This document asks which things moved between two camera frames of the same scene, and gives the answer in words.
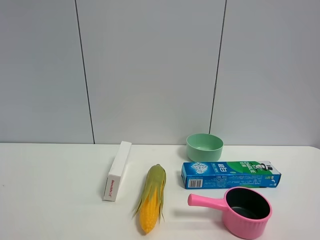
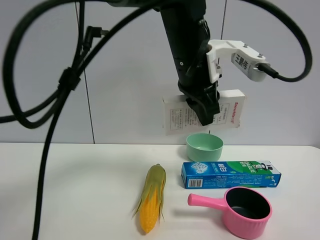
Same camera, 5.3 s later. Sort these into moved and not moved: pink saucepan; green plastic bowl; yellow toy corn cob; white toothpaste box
Moved: white toothpaste box
Not moved: green plastic bowl; yellow toy corn cob; pink saucepan
